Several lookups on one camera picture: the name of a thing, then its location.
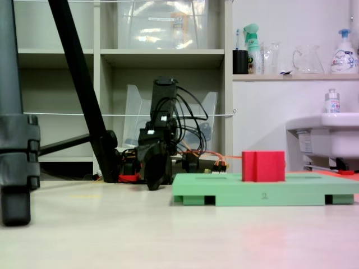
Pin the black tripod brace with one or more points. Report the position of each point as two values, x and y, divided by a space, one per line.
64 144

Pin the small red black clamp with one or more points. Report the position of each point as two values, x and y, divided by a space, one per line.
346 172

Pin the clear plastic storage box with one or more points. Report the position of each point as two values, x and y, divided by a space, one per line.
157 30

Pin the clear plastic tray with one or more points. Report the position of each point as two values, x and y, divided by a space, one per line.
133 129

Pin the green spray bottle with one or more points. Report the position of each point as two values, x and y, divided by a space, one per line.
253 47

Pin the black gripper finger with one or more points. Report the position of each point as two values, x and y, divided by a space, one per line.
152 173
165 171

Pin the black cup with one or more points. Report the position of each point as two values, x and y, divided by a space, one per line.
240 63

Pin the clear glass beaker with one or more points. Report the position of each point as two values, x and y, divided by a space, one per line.
272 61

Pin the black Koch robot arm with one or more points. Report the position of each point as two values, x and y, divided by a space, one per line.
164 95

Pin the toothbrush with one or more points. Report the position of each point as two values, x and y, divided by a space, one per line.
238 39

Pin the white sink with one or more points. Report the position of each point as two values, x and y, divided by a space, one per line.
342 134

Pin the black tripod leg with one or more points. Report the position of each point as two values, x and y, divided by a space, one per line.
14 140
84 92

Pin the clear glass pitcher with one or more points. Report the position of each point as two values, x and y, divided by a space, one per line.
308 61

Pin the red cross columnar block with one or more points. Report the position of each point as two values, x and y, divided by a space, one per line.
263 166

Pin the wooden wall shelf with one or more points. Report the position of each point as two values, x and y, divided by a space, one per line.
308 77

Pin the white pump soap bottle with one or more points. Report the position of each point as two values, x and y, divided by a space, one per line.
343 59

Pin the pale shelf unit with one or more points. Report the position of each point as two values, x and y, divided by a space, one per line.
96 84

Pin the small clear sanitizer bottle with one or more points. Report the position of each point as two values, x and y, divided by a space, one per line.
332 103

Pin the green shape sorting board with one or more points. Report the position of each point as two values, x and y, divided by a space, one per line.
252 196

